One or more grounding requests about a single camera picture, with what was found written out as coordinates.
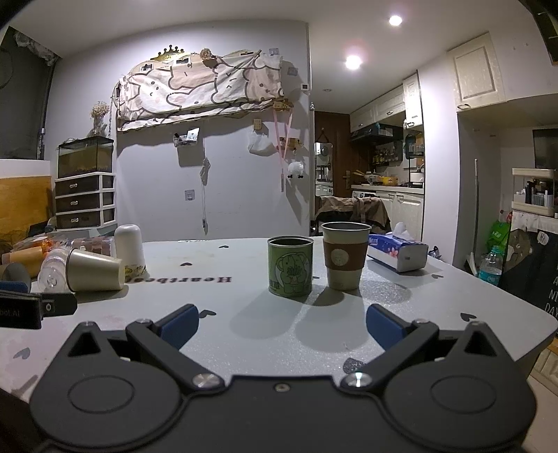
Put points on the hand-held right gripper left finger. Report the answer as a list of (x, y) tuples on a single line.
[(181, 326)]

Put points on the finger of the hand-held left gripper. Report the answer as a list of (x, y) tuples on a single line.
[(13, 287), (59, 305)]

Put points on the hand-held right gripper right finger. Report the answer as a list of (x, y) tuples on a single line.
[(382, 324)]

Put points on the beige paper cup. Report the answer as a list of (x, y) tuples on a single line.
[(93, 272)]

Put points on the clear plastic cup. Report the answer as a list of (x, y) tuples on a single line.
[(51, 272)]

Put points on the paper cup with brown sleeve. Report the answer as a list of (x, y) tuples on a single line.
[(344, 257)]

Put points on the white plastic cup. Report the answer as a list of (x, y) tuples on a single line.
[(129, 252)]

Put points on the green elephant print tin cup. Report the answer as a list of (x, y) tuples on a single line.
[(290, 270)]

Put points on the pile of snack packets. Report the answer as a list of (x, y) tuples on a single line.
[(65, 244)]

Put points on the blue and white tissue box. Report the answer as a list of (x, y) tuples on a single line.
[(399, 252)]

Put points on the wooden board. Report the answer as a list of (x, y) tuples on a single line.
[(24, 204)]

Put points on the white drawer unit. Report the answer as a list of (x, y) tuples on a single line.
[(85, 200)]

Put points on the white lower kitchen cabinets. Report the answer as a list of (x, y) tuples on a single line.
[(399, 207)]

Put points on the white kitchen cabinets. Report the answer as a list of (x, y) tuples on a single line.
[(399, 207), (386, 104)]

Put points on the chair with brown clothing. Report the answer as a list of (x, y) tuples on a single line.
[(353, 209)]

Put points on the plastic water bottle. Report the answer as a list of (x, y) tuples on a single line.
[(490, 268)]

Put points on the green shopping bag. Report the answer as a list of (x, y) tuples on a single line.
[(499, 235)]

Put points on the glass fish tank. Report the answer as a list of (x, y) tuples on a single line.
[(85, 157)]

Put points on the black printed cloth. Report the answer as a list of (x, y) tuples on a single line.
[(529, 265)]

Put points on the white plush sheep toy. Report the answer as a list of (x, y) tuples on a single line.
[(295, 169)]

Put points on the vase of dried flowers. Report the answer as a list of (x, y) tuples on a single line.
[(99, 117)]

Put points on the black range hood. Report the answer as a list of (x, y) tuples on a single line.
[(375, 130)]

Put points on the white plastic bag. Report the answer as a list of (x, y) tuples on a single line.
[(260, 143)]

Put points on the white shelf with bottles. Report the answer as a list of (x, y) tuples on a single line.
[(536, 191)]

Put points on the pink ribbons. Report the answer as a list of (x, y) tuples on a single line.
[(283, 135)]

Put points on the white upper kitchen cabinets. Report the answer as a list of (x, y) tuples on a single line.
[(386, 104)]

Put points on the printed blanket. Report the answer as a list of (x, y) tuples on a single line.
[(196, 89)]

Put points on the round ceiling light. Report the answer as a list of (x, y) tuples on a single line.
[(395, 20), (353, 62)]

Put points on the white tall cabinet door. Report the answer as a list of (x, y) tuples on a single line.
[(477, 72)]

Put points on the gold crown decoration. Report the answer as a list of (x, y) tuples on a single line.
[(171, 54)]

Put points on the wall mirror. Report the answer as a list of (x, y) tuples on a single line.
[(324, 167)]

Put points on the wall clip holder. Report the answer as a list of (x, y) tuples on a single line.
[(187, 137)]

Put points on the dark wall screen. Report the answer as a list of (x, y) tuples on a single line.
[(546, 148)]

